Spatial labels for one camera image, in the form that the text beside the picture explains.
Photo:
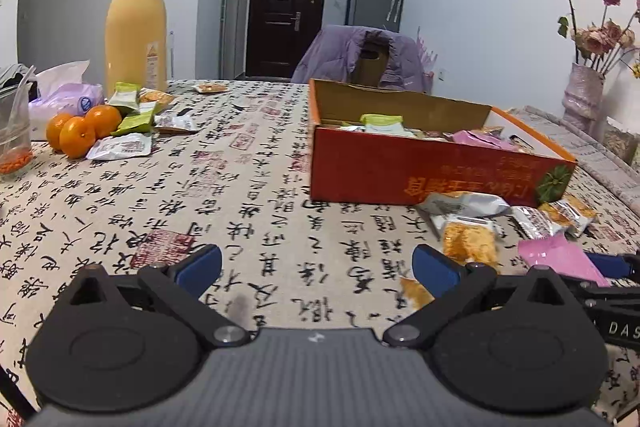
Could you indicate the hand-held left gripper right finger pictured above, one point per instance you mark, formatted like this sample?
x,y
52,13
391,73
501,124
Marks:
x,y
435,268

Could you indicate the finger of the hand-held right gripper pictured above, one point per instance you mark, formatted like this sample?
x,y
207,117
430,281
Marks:
x,y
607,264
610,294

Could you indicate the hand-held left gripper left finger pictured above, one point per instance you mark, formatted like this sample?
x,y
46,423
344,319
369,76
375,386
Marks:
x,y
200,268

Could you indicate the orange crisp snack packet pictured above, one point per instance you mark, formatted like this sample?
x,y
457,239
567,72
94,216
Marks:
x,y
412,294
470,239

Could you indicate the pink snack packet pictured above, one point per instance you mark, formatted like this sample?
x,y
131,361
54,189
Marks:
x,y
480,141
555,257

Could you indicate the white orange crisp packet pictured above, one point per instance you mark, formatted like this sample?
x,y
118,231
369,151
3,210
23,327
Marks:
x,y
575,209

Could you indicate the silver snack packet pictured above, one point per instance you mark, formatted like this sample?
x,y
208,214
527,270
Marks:
x,y
465,204

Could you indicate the orange cardboard box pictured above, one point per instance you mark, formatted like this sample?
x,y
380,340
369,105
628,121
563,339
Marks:
x,y
370,177

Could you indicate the green white snack bar packet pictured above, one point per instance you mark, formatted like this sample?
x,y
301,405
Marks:
x,y
385,124

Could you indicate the grey quilted cloth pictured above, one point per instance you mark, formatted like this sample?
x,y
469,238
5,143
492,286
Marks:
x,y
615,179

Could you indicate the clear storage jar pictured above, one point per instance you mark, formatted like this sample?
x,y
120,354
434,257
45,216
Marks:
x,y
622,144

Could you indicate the dark print white packet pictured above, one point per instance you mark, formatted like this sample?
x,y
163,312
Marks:
x,y
175,123

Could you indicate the pink ceramic vase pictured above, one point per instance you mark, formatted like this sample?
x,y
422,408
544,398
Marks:
x,y
582,102

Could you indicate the small orange crisp packet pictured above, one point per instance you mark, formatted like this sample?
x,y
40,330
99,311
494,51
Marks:
x,y
210,87
157,97

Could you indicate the orange fruit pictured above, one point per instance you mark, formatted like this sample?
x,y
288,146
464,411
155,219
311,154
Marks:
x,y
77,138
102,121
55,129

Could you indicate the wooden chair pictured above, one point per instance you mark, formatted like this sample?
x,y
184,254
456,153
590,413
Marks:
x,y
370,69

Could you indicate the purple tissue pack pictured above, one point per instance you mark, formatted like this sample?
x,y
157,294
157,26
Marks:
x,y
70,99

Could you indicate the clear plastic cup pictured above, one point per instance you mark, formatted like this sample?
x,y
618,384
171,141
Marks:
x,y
15,157

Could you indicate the dried pink roses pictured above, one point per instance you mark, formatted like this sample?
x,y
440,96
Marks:
x,y
595,39

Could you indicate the purple jacket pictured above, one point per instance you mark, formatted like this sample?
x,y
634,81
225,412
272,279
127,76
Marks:
x,y
330,57

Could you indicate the dark entrance door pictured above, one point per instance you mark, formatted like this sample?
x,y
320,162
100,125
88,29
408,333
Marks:
x,y
280,42

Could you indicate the yellow bottle grey cap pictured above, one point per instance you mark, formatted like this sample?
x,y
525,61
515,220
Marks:
x,y
132,37

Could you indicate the grey interior door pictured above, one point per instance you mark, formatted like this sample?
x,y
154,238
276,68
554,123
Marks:
x,y
235,7

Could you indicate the purple wall decal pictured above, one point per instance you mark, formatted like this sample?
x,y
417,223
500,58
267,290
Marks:
x,y
425,54

